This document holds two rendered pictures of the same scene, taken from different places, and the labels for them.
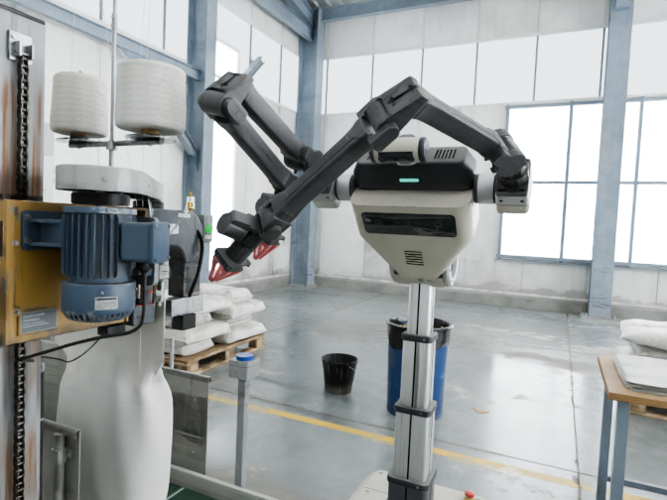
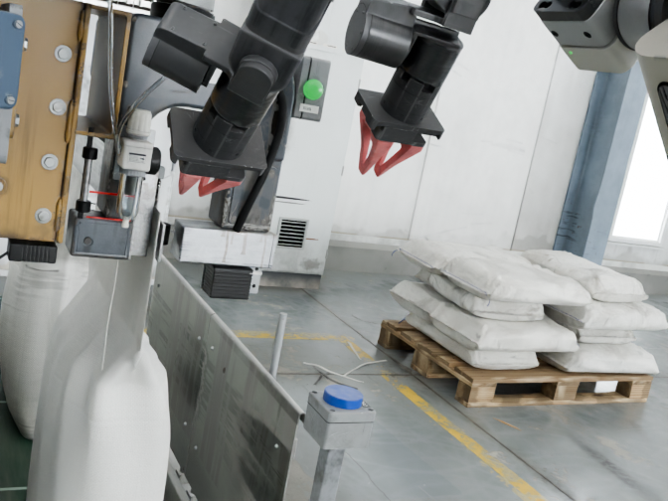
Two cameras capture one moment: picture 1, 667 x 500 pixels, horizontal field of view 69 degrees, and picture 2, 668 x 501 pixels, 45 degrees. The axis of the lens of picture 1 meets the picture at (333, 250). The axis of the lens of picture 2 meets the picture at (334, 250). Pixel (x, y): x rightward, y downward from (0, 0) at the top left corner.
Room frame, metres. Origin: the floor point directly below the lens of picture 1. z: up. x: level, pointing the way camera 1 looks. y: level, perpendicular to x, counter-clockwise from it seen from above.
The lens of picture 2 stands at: (0.71, -0.36, 1.29)
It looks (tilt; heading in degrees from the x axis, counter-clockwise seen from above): 11 degrees down; 37
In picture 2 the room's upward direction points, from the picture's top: 11 degrees clockwise
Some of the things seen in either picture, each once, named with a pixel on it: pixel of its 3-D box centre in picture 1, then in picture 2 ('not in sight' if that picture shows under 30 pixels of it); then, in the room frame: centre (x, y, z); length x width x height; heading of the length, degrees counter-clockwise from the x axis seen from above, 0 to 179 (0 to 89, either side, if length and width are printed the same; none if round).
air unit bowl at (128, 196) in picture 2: (159, 291); (128, 196); (1.36, 0.49, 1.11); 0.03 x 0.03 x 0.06
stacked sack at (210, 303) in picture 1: (194, 304); (518, 281); (4.26, 1.22, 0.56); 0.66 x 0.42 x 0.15; 155
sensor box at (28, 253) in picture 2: (111, 328); (32, 250); (1.29, 0.59, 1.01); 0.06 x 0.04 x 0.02; 155
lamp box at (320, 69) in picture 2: (199, 227); (302, 86); (1.62, 0.45, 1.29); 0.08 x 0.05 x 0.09; 65
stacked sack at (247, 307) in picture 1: (231, 308); (598, 308); (4.82, 0.99, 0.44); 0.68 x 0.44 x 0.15; 155
